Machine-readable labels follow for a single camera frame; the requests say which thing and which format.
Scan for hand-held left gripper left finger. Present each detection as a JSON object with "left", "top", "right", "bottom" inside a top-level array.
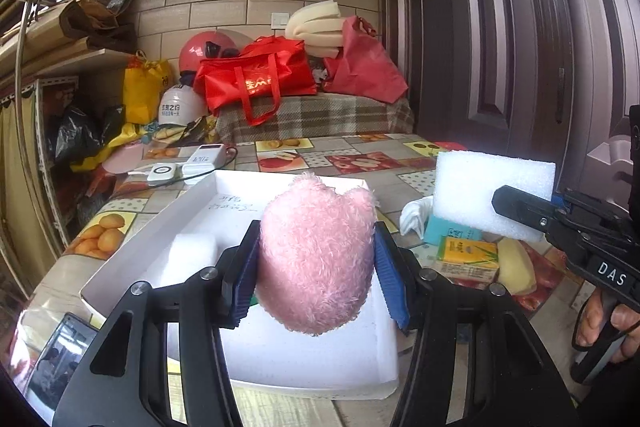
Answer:
[{"left": 52, "top": 219, "right": 263, "bottom": 427}]

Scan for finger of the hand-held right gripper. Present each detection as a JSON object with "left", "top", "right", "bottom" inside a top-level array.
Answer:
[
  {"left": 491, "top": 185, "right": 567, "bottom": 234},
  {"left": 551, "top": 189, "right": 626, "bottom": 220}
]

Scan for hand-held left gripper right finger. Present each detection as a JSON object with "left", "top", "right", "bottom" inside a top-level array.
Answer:
[{"left": 372, "top": 222, "right": 581, "bottom": 427}]

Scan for white foam block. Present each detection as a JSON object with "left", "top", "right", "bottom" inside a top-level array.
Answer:
[
  {"left": 432, "top": 151, "right": 557, "bottom": 242},
  {"left": 147, "top": 229, "right": 219, "bottom": 290}
]

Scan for pink plush toy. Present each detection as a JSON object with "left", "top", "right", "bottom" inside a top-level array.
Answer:
[{"left": 257, "top": 173, "right": 379, "bottom": 335}]

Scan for green yellow tissue packet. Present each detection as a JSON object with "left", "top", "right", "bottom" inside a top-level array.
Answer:
[{"left": 434, "top": 237, "right": 501, "bottom": 285}]

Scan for white cardboard box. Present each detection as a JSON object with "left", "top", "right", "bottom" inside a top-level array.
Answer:
[{"left": 80, "top": 169, "right": 401, "bottom": 400}]

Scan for person's right hand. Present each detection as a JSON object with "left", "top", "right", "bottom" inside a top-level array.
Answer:
[{"left": 575, "top": 288, "right": 640, "bottom": 365}]

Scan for yellow sponge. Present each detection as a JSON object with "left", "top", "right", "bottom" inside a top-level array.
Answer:
[{"left": 497, "top": 238, "right": 538, "bottom": 295}]

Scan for crumpled white tissue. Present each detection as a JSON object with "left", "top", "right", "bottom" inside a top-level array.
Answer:
[{"left": 399, "top": 196, "right": 436, "bottom": 237}]

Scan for teal packet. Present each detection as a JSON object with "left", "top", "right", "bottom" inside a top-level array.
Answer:
[{"left": 424, "top": 214, "right": 483, "bottom": 248}]

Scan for white power bank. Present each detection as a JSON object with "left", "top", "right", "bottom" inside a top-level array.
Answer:
[{"left": 181, "top": 146, "right": 232, "bottom": 180}]

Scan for fruit print tablecloth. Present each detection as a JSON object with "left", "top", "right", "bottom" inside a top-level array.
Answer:
[{"left": 25, "top": 133, "right": 601, "bottom": 427}]

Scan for white round charger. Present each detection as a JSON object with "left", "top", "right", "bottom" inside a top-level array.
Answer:
[{"left": 146, "top": 163, "right": 182, "bottom": 186}]

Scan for pink round plate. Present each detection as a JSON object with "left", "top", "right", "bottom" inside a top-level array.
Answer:
[{"left": 101, "top": 147, "right": 146, "bottom": 175}]

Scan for dark panelled door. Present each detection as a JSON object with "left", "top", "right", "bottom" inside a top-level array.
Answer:
[{"left": 375, "top": 0, "right": 640, "bottom": 258}]

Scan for plaid cloth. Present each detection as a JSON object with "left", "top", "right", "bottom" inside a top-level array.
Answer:
[{"left": 216, "top": 93, "right": 416, "bottom": 145}]

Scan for white helmet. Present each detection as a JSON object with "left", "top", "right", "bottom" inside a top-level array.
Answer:
[{"left": 158, "top": 83, "right": 208, "bottom": 128}]

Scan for yellow plastic bag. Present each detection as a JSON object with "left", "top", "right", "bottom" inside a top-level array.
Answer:
[{"left": 70, "top": 122, "right": 151, "bottom": 172}]

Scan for red tote bag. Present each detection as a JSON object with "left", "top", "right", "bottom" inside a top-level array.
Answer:
[{"left": 192, "top": 35, "right": 318, "bottom": 128}]

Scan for smartphone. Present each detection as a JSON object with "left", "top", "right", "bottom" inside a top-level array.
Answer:
[{"left": 22, "top": 313, "right": 99, "bottom": 425}]

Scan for red nonwoven bag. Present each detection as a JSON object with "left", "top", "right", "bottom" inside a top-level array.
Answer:
[{"left": 322, "top": 14, "right": 410, "bottom": 104}]

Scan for yellow shopping bag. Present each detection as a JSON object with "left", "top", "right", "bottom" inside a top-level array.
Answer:
[{"left": 122, "top": 50, "right": 173, "bottom": 125}]

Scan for black plastic bag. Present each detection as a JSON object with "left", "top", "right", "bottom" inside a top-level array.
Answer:
[{"left": 54, "top": 104, "right": 126, "bottom": 162}]

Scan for red helmet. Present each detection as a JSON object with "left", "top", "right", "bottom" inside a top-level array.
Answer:
[{"left": 179, "top": 32, "right": 241, "bottom": 75}]

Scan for white angle iron rack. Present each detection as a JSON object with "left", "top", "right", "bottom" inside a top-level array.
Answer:
[{"left": 35, "top": 77, "right": 81, "bottom": 248}]

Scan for yellow curtain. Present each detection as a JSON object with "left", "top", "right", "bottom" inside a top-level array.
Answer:
[{"left": 0, "top": 97, "right": 41, "bottom": 258}]

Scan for folded cream foam sheets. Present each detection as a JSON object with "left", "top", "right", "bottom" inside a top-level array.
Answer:
[{"left": 285, "top": 2, "right": 347, "bottom": 58}]

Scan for wooden shelf board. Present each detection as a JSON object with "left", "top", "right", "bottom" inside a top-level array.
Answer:
[{"left": 0, "top": 14, "right": 136, "bottom": 78}]

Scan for brown paper bags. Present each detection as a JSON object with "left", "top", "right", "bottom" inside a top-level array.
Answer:
[{"left": 59, "top": 0, "right": 138, "bottom": 52}]

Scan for chrome tube rack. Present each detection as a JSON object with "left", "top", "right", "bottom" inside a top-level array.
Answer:
[{"left": 0, "top": 0, "right": 43, "bottom": 253}]

